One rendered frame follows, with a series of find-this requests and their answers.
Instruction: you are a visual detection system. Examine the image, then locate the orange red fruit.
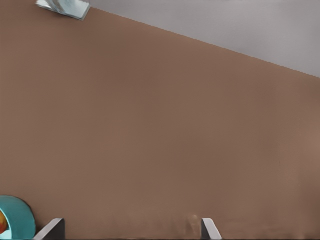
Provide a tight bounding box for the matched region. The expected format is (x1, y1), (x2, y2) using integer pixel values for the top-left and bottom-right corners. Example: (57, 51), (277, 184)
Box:
(0, 210), (8, 234)

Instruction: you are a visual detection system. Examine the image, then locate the teal plate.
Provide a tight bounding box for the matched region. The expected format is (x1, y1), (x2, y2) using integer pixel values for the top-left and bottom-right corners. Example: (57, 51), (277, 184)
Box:
(0, 195), (36, 240)

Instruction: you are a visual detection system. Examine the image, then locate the silver frame post foot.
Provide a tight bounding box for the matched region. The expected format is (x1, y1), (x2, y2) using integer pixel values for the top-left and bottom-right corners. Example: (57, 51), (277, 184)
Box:
(34, 0), (91, 21)

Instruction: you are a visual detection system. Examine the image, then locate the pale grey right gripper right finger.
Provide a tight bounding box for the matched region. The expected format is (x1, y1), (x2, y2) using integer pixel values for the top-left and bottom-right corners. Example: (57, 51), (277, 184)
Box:
(200, 217), (223, 240)

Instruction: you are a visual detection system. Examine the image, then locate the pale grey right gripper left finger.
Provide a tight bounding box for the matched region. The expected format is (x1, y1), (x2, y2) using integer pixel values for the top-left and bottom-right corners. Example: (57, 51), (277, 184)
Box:
(33, 217), (66, 240)

